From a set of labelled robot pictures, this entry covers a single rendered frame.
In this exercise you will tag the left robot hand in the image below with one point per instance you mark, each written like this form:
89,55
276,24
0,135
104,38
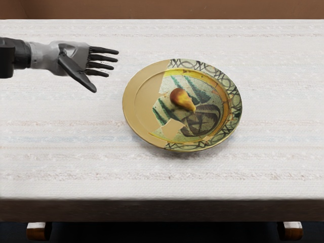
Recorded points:
48,57

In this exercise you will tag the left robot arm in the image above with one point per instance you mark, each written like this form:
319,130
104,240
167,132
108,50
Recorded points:
14,55

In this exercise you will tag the patterned tan ceramic plate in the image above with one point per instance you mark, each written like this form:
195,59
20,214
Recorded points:
141,106

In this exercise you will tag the yellow-red pear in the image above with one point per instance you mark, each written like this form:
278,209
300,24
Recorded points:
180,98

